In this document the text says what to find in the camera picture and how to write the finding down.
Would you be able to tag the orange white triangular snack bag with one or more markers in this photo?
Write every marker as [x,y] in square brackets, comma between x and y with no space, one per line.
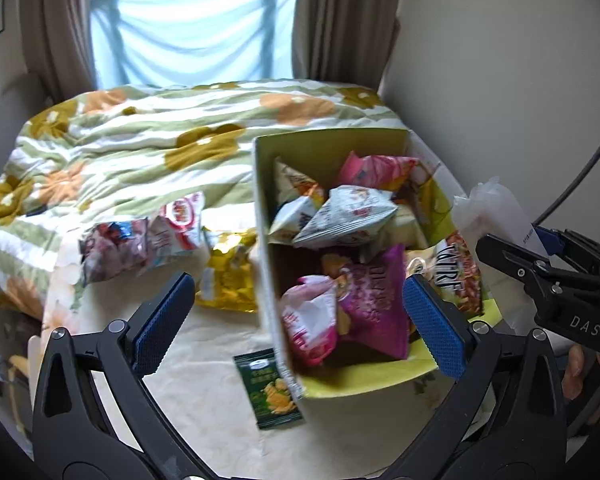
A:
[298,198]

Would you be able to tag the red white shrimp chips bag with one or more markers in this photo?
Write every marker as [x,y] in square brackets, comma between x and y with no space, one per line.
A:
[175,232]

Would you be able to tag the small green biscuit packet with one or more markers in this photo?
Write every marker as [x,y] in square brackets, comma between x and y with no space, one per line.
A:
[270,398]

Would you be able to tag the right brown curtain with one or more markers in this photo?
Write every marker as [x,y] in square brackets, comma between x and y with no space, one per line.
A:
[348,41]

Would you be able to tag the left brown curtain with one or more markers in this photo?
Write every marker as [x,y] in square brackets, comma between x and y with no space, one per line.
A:
[57,45]

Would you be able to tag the red noodle snack bag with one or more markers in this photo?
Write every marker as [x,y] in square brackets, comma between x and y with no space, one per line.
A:
[449,268]

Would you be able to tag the translucent white snack pack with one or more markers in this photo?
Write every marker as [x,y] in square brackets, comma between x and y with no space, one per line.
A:
[490,208]

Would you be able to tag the gold yellow snack bag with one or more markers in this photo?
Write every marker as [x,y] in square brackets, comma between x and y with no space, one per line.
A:
[226,283]

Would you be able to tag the brown curtain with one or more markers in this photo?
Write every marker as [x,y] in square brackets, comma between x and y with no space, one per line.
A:
[57,45]
[348,41]

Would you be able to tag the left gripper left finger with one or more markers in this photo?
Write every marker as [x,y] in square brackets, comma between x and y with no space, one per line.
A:
[94,417]

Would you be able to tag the pink white snack bag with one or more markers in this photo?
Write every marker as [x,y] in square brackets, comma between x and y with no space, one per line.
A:
[309,316]

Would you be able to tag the grey white rice snack bag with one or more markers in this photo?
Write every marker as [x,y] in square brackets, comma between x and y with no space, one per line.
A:
[352,216]

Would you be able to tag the purple chips bag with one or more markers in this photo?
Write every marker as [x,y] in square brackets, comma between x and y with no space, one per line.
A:
[369,301]

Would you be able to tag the pink snack bag at back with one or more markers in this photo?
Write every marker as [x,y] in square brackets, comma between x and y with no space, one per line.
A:
[384,172]

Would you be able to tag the maroon blue snack bag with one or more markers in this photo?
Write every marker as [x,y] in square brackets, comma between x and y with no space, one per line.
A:
[110,248]

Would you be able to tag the floral green orange blanket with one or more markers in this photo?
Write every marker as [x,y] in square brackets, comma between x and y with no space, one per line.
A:
[120,154]

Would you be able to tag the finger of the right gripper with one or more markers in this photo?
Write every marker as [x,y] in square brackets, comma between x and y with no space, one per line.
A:
[579,251]
[528,268]

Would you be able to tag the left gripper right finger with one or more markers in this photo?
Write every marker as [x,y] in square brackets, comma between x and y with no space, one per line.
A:
[504,417]

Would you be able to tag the light blue window cloth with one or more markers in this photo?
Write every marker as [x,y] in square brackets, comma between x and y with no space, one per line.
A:
[168,43]

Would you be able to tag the yellow green cardboard box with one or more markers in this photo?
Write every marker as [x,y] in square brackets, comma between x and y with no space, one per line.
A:
[351,369]

